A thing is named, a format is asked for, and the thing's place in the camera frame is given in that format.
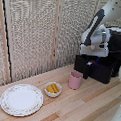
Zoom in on black air fryer drawer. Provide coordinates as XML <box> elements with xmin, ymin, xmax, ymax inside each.
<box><xmin>73</xmin><ymin>53</ymin><xmax>120</xmax><ymax>86</ymax></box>

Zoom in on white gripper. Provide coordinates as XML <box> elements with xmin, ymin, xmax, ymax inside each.
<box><xmin>78</xmin><ymin>42</ymin><xmax>110</xmax><ymax>65</ymax></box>

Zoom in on small white bowl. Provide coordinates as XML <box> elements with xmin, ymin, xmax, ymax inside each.
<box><xmin>43</xmin><ymin>81</ymin><xmax>64</xmax><ymax>99</ymax></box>

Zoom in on white floral rim plate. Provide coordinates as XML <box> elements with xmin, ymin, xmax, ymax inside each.
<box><xmin>0</xmin><ymin>82</ymin><xmax>46</xmax><ymax>118</ymax></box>

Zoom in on woven wicker folding screen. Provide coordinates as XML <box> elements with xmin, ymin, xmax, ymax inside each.
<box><xmin>0</xmin><ymin>0</ymin><xmax>121</xmax><ymax>93</ymax></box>

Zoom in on pink plastic cup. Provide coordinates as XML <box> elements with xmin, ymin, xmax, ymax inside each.
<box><xmin>67</xmin><ymin>71</ymin><xmax>84</xmax><ymax>91</ymax></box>

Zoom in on yellow food in bowl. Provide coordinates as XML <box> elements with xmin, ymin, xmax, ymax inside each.
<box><xmin>45</xmin><ymin>83</ymin><xmax>62</xmax><ymax>95</ymax></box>

